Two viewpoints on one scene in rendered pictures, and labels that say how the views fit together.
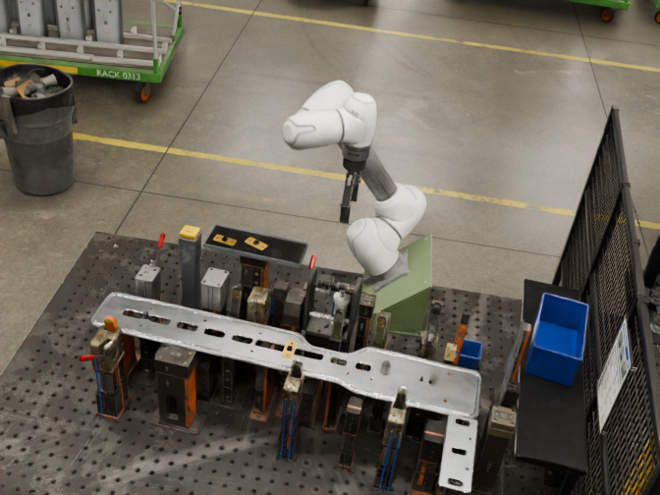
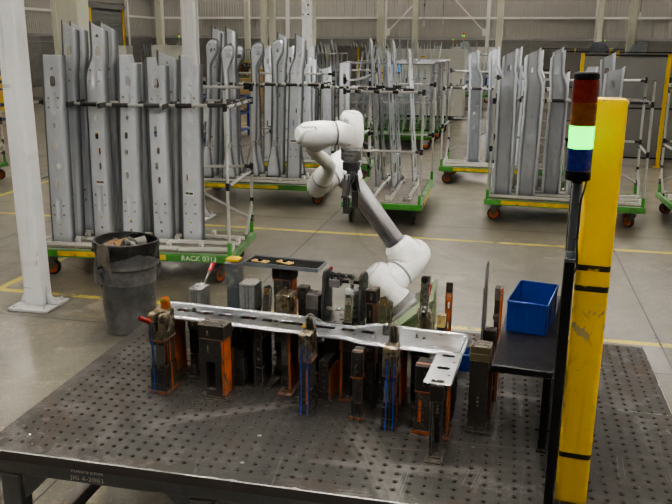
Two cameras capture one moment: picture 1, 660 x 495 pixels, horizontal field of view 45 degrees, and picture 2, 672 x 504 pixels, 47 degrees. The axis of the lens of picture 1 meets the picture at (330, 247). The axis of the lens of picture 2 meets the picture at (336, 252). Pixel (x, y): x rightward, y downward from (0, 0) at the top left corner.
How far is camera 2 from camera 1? 1.37 m
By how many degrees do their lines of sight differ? 23
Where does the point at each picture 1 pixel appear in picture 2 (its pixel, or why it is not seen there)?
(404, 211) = (410, 254)
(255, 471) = (278, 421)
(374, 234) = (386, 270)
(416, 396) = (411, 344)
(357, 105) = (347, 114)
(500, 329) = not seen: hidden behind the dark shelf
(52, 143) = (139, 287)
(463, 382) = (452, 338)
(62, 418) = (122, 394)
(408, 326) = not seen: hidden behind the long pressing
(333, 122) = (330, 125)
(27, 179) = (116, 320)
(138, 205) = not seen: hidden behind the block
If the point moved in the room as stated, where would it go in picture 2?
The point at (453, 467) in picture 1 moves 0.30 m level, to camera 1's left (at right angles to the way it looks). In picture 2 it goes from (437, 374) to (354, 369)
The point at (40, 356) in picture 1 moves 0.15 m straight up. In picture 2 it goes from (110, 364) to (108, 334)
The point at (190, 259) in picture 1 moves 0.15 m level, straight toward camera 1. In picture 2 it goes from (233, 282) to (231, 292)
